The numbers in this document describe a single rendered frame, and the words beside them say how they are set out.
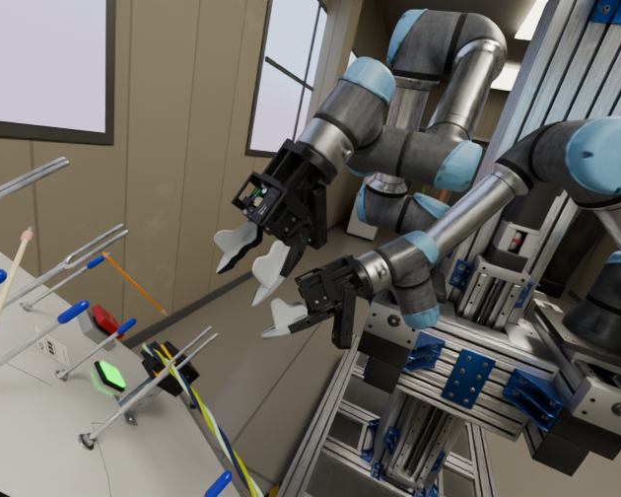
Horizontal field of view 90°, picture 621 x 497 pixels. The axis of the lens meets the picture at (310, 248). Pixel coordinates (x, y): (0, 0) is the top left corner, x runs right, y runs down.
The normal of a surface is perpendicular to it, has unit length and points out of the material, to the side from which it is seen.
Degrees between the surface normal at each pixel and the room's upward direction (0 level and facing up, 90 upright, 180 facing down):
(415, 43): 105
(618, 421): 90
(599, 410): 90
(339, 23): 90
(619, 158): 86
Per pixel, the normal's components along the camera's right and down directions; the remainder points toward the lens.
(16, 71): 0.91, 0.32
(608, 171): -0.11, 0.23
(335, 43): -0.36, 0.23
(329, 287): 0.19, -0.01
